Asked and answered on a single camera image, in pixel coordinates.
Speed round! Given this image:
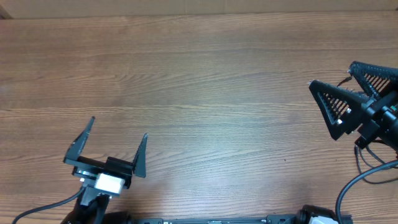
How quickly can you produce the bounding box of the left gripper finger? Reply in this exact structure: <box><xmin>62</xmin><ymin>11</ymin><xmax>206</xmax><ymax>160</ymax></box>
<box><xmin>132</xmin><ymin>133</ymin><xmax>148</xmax><ymax>178</ymax></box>
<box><xmin>64</xmin><ymin>116</ymin><xmax>95</xmax><ymax>161</ymax></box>

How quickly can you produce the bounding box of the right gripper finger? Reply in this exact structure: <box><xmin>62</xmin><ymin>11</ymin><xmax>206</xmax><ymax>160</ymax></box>
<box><xmin>349</xmin><ymin>61</ymin><xmax>397</xmax><ymax>100</ymax></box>
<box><xmin>309</xmin><ymin>80</ymin><xmax>372</xmax><ymax>140</ymax></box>

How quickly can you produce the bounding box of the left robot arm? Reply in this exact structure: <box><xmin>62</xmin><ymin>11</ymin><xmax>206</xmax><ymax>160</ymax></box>
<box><xmin>63</xmin><ymin>116</ymin><xmax>148</xmax><ymax>223</ymax></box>

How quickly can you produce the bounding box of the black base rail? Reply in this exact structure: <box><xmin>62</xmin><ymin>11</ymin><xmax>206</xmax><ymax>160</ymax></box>
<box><xmin>131</xmin><ymin>214</ymin><xmax>296</xmax><ymax>224</ymax></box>

